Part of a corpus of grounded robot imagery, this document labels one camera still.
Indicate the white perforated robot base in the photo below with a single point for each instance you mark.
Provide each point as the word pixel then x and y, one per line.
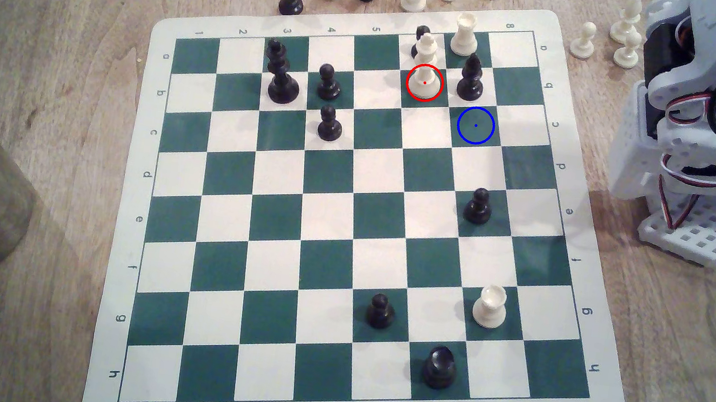
pixel 691 241

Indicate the green white chess mat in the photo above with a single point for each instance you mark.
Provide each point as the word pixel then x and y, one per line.
pixel 327 224

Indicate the tall black queen piece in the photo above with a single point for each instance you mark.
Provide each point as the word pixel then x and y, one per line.
pixel 283 87

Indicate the black chess piece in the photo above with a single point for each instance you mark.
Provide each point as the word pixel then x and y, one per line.
pixel 274 52

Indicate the white rook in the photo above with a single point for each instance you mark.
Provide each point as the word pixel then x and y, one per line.
pixel 490 307
pixel 465 34

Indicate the black rook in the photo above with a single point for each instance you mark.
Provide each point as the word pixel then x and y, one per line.
pixel 439 368

